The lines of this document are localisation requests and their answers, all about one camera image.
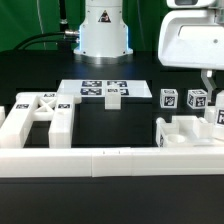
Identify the white chair seat part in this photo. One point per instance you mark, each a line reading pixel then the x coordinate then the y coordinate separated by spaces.
pixel 185 131

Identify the white U-shaped obstacle fence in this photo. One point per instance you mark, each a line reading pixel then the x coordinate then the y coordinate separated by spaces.
pixel 103 162

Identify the white chair back frame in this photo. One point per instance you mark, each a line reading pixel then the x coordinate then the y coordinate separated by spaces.
pixel 58 109

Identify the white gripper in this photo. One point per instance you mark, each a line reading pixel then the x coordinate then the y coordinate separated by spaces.
pixel 193 39

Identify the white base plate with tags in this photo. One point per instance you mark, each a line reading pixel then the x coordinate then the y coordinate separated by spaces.
pixel 97 88

